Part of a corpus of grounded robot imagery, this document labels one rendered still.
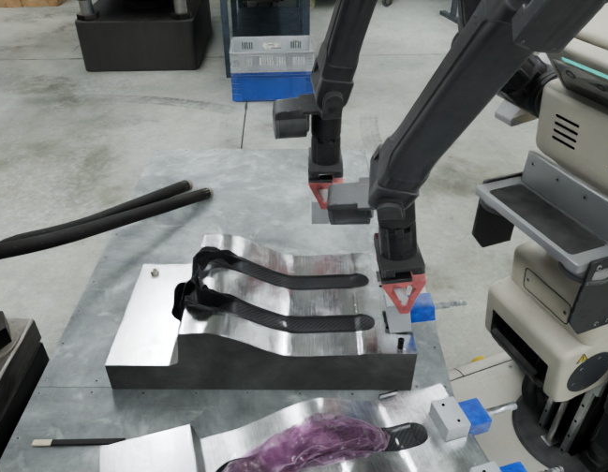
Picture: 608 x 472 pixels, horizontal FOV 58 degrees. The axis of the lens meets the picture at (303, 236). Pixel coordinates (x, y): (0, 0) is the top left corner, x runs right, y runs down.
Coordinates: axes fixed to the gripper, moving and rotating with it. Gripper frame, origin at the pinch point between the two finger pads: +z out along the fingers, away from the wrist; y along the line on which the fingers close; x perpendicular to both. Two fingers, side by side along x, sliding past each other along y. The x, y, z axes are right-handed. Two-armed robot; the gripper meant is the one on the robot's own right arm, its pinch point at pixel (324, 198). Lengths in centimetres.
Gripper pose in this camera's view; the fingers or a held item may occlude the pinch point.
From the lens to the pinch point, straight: 112.0
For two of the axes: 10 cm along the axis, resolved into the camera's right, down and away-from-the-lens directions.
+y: 0.0, 5.9, -8.1
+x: 10.0, 0.0, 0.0
